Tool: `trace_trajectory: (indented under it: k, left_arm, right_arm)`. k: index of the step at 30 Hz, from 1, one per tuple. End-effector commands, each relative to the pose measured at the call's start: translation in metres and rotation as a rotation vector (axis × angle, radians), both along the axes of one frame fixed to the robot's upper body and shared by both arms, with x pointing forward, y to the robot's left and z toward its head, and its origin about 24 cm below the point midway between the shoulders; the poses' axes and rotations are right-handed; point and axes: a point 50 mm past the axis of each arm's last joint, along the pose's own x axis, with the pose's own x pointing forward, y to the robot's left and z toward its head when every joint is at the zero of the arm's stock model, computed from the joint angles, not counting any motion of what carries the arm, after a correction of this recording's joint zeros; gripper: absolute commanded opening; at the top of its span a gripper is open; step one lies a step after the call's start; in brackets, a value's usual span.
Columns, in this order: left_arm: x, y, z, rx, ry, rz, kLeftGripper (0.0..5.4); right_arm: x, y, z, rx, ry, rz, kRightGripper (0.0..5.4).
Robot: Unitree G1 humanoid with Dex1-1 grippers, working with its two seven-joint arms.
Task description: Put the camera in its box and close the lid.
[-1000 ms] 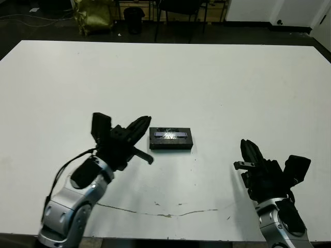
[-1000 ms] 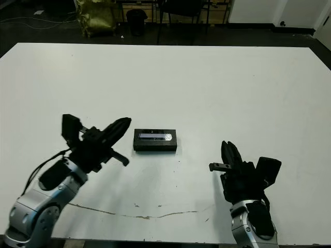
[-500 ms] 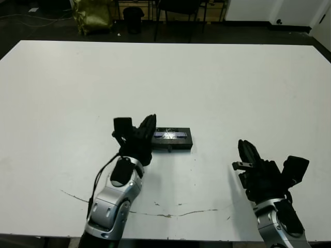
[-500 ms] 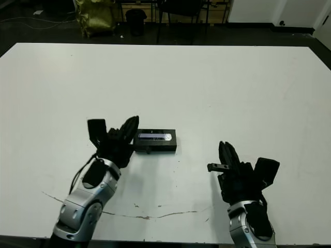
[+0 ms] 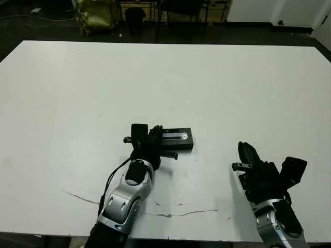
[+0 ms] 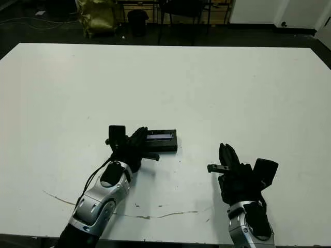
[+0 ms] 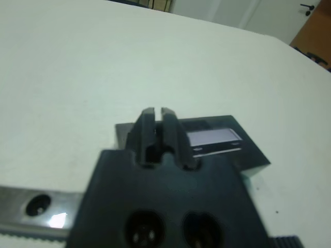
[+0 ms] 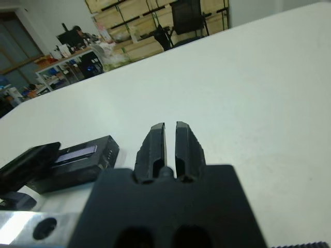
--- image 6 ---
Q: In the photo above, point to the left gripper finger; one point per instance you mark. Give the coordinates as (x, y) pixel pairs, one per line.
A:
(142, 140)
(136, 135)

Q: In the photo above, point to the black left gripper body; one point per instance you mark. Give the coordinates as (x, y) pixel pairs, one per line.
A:
(129, 156)

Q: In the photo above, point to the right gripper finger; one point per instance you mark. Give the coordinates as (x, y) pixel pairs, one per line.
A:
(225, 156)
(234, 158)

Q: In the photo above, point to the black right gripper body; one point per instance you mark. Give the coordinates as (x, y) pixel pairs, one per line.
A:
(240, 183)

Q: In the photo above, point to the black printed box lid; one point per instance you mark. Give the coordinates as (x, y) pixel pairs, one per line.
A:
(163, 146)

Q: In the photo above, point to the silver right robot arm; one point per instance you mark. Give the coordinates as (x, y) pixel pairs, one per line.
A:
(248, 224)

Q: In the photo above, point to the black trash bin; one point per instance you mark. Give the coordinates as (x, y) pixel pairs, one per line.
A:
(137, 23)

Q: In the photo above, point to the yellow green plastic bag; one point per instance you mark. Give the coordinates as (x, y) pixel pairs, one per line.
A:
(98, 18)

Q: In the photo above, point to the black chair caster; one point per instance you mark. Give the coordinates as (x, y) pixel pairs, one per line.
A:
(284, 24)

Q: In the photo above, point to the white paper sheet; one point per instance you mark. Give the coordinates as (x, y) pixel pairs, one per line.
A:
(40, 13)

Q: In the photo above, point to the white door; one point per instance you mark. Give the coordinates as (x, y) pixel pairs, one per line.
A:
(325, 28)

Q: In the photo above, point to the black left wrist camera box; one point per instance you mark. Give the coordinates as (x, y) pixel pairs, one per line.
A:
(117, 135)

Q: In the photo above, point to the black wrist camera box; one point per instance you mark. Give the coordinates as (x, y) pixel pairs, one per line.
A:
(117, 135)
(266, 173)

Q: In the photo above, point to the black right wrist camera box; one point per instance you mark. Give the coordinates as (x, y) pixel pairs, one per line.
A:
(266, 173)

